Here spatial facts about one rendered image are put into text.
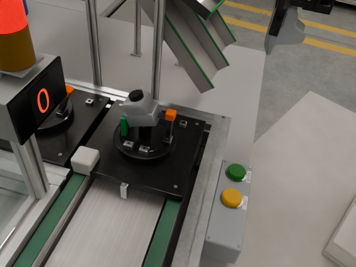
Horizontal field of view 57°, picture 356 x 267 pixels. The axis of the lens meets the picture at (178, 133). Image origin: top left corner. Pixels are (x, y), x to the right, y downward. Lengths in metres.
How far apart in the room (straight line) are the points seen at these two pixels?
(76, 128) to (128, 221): 0.25
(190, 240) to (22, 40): 0.43
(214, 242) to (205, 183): 0.14
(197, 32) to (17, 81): 0.58
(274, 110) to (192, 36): 1.70
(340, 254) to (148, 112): 0.49
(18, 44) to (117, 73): 0.74
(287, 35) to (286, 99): 2.14
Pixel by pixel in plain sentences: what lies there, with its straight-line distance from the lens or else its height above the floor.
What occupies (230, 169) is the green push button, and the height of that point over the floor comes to 0.97.
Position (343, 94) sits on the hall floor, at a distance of 3.03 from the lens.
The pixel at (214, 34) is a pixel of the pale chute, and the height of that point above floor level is 1.03.
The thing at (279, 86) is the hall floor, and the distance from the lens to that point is 2.84.
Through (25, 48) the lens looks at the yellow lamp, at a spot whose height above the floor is 1.29.
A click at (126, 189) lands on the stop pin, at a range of 0.67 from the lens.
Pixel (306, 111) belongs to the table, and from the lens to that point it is 1.15.
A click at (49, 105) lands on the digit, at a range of 0.51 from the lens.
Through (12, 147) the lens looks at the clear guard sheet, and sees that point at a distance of 0.57.
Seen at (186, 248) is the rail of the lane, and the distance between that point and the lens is 0.61.
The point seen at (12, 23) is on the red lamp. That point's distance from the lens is 0.43.
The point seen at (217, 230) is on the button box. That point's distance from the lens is 0.64.
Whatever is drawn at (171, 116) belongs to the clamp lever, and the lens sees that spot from 0.66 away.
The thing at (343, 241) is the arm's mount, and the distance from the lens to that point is 0.78.
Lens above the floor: 1.51
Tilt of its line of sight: 44 degrees down
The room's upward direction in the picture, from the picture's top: 8 degrees clockwise
